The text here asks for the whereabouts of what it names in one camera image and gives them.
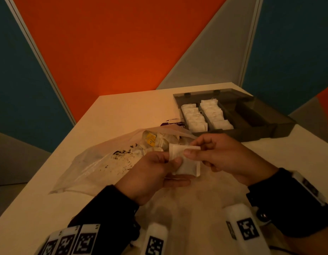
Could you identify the person's right hand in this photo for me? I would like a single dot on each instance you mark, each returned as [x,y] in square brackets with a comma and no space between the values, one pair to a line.
[233,159]

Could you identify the purple white card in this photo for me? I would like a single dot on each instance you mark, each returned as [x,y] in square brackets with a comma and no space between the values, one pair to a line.
[174,123]

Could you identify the person's left hand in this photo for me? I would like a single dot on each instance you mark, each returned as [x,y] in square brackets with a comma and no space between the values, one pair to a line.
[145,177]

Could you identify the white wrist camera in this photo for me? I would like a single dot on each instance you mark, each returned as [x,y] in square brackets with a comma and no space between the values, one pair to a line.
[233,212]
[156,229]

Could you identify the person's right forearm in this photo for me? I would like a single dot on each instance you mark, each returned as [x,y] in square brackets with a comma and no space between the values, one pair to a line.
[318,246]

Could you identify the clear plastic bag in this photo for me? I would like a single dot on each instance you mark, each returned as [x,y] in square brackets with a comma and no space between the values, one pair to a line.
[87,169]

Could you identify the dark compartment organizer box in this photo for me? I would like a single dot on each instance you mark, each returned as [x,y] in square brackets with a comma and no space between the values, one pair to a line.
[259,122]

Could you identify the pile of paper tea bags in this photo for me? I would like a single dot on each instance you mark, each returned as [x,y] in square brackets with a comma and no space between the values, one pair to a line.
[158,140]

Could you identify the white square tea bag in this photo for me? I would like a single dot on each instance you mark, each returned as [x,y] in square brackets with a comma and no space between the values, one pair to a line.
[189,167]

